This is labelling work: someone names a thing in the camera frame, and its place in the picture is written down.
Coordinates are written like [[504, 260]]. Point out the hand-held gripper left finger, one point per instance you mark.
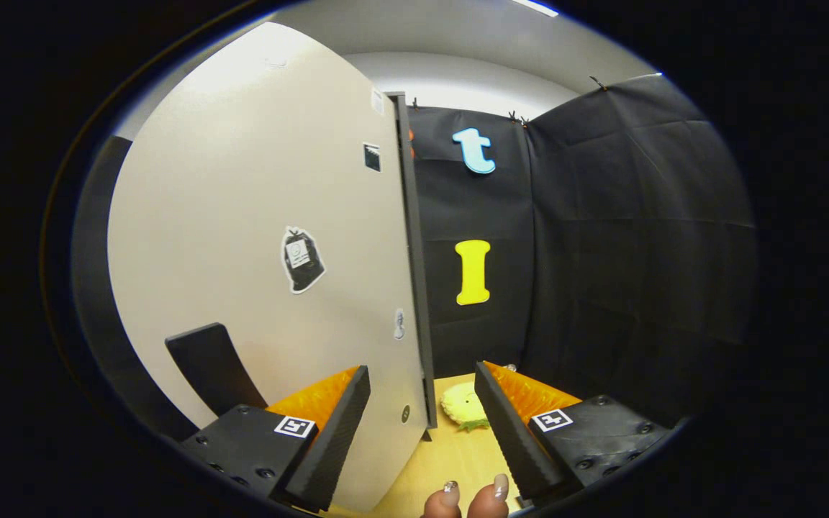
[[339, 446]]

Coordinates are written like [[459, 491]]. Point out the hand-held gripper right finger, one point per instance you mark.
[[512, 439]]

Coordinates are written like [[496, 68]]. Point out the grey shoe cabinet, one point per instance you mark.
[[414, 252]]

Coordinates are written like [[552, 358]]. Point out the beige shoe cabinet door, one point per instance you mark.
[[242, 180]]

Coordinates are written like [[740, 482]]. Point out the yellow plush toy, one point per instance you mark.
[[461, 403]]

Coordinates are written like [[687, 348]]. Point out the black backdrop cloth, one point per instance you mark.
[[637, 252]]

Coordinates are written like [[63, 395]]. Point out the long ceiling light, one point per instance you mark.
[[535, 8]]

